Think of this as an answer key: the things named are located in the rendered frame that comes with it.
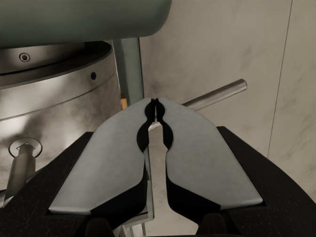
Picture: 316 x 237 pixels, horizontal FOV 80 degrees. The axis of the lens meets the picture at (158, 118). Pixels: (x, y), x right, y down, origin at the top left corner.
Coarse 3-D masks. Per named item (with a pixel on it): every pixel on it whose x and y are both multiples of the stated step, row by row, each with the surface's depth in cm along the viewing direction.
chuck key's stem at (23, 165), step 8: (24, 144) 23; (24, 152) 22; (32, 152) 23; (16, 160) 20; (24, 160) 20; (32, 160) 21; (16, 168) 19; (24, 168) 19; (32, 168) 20; (16, 176) 18; (24, 176) 18; (8, 184) 18; (16, 184) 17; (24, 184) 18; (8, 192) 17; (16, 192) 17; (8, 200) 16
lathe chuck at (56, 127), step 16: (112, 80) 32; (80, 96) 25; (96, 96) 28; (112, 96) 32; (32, 112) 22; (48, 112) 23; (64, 112) 24; (80, 112) 26; (96, 112) 28; (112, 112) 32; (0, 128) 21; (16, 128) 22; (32, 128) 22; (48, 128) 24; (64, 128) 25; (80, 128) 27; (0, 144) 22; (48, 144) 24; (64, 144) 26; (0, 160) 23; (48, 160) 25; (0, 176) 24
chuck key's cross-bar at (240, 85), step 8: (240, 80) 18; (224, 88) 18; (232, 88) 18; (240, 88) 18; (200, 96) 18; (208, 96) 18; (216, 96) 18; (224, 96) 18; (184, 104) 18; (192, 104) 18; (200, 104) 18; (208, 104) 18; (152, 128) 18; (40, 168) 19; (32, 176) 18; (0, 200) 17
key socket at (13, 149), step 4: (16, 140) 22; (20, 140) 23; (24, 140) 23; (28, 140) 23; (32, 140) 23; (36, 140) 23; (12, 144) 22; (16, 144) 23; (20, 144) 23; (32, 144) 23; (36, 144) 24; (40, 144) 24; (12, 148) 23; (16, 148) 23; (36, 148) 24; (40, 148) 24; (12, 152) 23; (16, 152) 23; (36, 152) 24
